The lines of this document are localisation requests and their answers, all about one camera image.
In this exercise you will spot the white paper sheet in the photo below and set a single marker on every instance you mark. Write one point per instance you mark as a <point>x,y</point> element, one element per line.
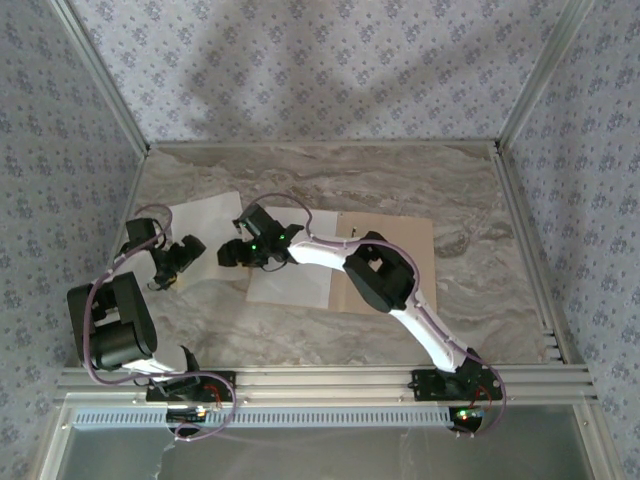
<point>290,287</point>
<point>210,220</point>

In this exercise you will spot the tan paper folder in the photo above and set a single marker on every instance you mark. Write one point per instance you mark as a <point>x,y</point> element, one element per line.
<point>425,240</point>

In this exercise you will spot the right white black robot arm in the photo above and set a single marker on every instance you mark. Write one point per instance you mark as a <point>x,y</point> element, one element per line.
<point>430,337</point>

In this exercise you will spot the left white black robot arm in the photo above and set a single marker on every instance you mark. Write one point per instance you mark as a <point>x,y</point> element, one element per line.
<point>115,330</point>

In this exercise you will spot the control board with lights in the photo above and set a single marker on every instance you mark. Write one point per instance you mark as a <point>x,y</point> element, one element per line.
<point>187,414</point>
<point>467,414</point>

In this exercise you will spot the grey metal panel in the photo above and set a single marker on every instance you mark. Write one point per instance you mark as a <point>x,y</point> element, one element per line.
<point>325,455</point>

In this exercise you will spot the aluminium side rail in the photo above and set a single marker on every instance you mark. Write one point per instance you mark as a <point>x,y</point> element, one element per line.
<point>131,190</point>
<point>508,175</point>

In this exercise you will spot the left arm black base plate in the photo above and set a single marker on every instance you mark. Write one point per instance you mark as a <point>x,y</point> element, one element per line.
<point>225,381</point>

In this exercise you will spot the aluminium mounting rail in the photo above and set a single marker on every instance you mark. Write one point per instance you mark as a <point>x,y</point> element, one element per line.
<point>325,385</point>

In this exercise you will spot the aluminium frame post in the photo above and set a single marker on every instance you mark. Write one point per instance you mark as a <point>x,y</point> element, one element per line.
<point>107,85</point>
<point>541,75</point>

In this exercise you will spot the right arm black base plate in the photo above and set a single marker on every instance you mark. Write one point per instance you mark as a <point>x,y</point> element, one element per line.
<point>425,385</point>

